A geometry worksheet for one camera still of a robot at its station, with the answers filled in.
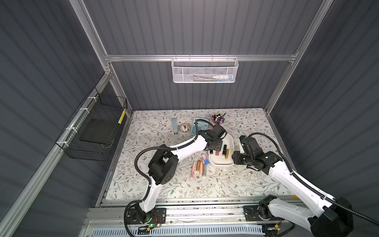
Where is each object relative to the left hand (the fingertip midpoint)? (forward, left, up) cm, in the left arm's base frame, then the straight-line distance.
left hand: (220, 147), depth 89 cm
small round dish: (+22, +23, -7) cm, 32 cm away
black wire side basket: (-4, +66, +20) cm, 69 cm away
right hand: (-8, -8, +4) cm, 12 cm away
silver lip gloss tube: (-10, +10, -8) cm, 16 cm away
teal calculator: (+23, +10, -6) cm, 26 cm away
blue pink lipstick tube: (-6, +8, -8) cm, 13 cm away
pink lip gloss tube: (-10, +16, -9) cm, 21 cm away
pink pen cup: (+19, -1, +4) cm, 19 cm away
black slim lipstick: (+2, +4, -8) cm, 9 cm away
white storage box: (-4, -1, -9) cm, 10 cm away
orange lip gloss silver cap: (+1, 0, -9) cm, 9 cm away
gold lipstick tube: (0, -5, -7) cm, 9 cm away
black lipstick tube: (+3, -4, -8) cm, 9 cm away
